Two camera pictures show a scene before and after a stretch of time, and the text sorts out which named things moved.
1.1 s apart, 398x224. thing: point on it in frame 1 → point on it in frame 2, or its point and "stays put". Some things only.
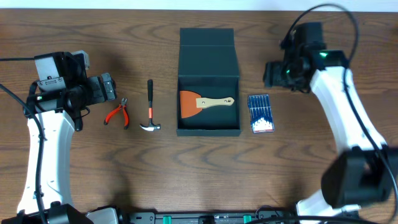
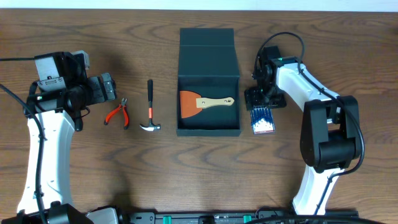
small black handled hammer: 152,127 stays put
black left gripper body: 106,87 stays put
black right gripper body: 282,75 → 269,96
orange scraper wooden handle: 192,104 stays put
